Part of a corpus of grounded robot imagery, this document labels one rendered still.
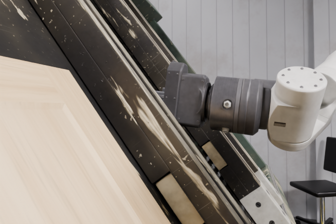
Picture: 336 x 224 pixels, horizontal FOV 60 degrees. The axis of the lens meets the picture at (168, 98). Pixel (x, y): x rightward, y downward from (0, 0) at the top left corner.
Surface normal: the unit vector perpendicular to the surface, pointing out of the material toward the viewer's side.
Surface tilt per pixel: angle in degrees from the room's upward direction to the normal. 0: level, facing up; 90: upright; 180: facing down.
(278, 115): 128
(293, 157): 90
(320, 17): 90
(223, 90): 62
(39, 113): 53
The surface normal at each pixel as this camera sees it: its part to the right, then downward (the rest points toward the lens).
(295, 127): -0.22, 0.59
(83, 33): -0.27, -0.04
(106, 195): 0.77, -0.61
